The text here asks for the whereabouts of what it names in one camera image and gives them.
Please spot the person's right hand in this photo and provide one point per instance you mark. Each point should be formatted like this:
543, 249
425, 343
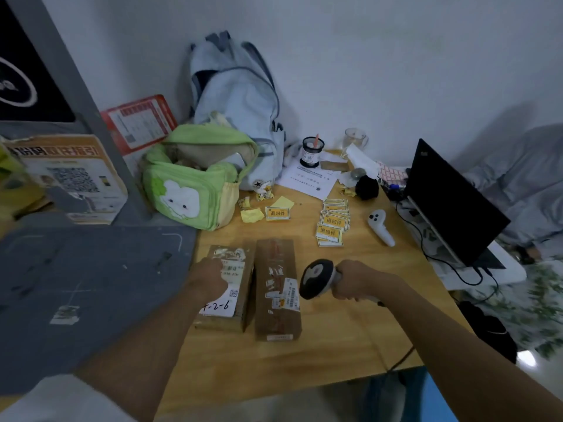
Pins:
358, 281

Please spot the person's left hand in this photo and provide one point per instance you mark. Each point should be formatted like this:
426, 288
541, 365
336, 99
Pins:
206, 280

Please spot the person's left fingers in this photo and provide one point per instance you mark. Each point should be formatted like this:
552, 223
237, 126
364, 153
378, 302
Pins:
221, 276

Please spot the person's right fingers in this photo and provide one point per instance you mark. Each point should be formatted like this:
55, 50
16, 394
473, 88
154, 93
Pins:
341, 289

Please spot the cardboard box with handwritten label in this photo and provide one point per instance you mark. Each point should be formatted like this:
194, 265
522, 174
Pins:
235, 276

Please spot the black and white barcode scanner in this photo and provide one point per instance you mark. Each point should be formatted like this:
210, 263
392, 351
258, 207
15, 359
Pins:
314, 279

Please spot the person's left forearm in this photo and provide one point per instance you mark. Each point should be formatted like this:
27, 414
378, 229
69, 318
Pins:
140, 360

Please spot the person's right forearm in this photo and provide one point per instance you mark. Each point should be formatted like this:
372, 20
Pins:
462, 360

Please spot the long taped cardboard box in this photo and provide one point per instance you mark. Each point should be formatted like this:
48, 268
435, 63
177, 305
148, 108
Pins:
277, 268

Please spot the pile of yellow labels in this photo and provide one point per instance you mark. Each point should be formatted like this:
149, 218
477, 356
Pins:
333, 221

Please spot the crumpled yellow sticky note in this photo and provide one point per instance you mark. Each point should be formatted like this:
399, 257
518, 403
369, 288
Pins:
252, 215

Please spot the white handheld controller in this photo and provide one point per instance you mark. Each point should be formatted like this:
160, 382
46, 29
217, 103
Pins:
380, 226

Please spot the single yellow bordered label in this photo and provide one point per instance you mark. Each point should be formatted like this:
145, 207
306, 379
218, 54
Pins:
277, 214

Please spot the green rabbit print bag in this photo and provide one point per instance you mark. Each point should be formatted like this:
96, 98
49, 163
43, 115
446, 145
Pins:
189, 197

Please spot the flat yellow sticky note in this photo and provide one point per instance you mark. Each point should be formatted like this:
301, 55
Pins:
283, 202

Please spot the black round pouch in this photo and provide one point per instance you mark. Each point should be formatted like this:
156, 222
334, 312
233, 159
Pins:
367, 188

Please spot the white printed paper sheet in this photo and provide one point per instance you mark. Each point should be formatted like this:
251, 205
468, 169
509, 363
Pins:
310, 180

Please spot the small grey ball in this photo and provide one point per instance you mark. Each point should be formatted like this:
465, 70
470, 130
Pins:
358, 173

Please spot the blue jeans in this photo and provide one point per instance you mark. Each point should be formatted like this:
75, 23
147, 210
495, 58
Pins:
396, 397

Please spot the grey scuffed mat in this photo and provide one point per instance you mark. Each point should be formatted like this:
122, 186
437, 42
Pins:
96, 285

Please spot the red patterned paper pack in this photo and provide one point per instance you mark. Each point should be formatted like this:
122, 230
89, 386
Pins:
391, 174

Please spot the folded white paper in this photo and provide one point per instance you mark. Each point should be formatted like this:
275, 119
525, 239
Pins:
363, 161

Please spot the black pen cup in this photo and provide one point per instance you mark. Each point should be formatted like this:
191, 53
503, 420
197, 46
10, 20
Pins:
311, 154

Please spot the black laptop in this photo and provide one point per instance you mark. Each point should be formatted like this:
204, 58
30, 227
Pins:
453, 202

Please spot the clear glass mug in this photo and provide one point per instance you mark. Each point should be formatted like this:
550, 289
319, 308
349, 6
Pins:
354, 138

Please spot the white laptop desk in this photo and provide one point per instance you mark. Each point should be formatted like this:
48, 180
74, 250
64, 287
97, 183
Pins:
506, 272

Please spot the red and white notice sheet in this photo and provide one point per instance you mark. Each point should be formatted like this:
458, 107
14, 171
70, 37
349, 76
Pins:
138, 122

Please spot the orange code sign board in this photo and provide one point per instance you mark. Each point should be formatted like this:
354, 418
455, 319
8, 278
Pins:
74, 175

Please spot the light blue backpack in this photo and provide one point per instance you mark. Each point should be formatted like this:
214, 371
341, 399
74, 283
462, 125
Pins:
239, 96

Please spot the leaf print cloth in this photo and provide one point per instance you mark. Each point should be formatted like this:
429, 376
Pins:
536, 303

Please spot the white shirt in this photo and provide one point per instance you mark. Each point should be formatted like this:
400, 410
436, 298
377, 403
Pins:
61, 402

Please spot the grey bedding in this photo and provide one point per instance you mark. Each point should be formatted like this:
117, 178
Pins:
523, 180

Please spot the yellow plastic packaging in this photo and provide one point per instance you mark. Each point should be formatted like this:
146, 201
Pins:
17, 188

